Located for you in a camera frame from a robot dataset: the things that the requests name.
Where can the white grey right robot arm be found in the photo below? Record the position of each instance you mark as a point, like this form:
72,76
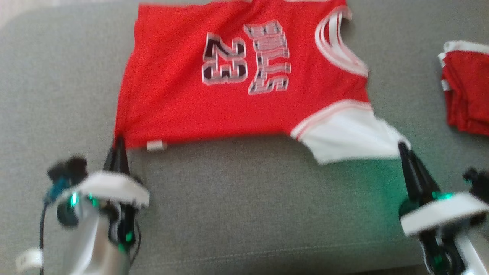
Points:
475,256

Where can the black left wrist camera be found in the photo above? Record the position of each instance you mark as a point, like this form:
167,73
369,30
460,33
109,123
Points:
70,168

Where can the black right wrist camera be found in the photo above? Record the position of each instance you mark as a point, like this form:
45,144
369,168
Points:
477,179

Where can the large grey sofa seat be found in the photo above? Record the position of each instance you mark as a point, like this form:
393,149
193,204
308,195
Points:
248,210

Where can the red jersey with white sleeves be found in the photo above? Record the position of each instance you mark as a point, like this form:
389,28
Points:
172,107

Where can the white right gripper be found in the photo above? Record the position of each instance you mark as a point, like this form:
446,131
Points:
439,214

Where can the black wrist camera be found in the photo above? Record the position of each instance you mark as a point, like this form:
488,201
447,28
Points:
477,179
70,168

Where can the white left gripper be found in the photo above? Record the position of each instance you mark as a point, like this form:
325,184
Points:
114,187

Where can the red shorts with white stripes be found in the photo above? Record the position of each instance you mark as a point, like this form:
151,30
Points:
470,91

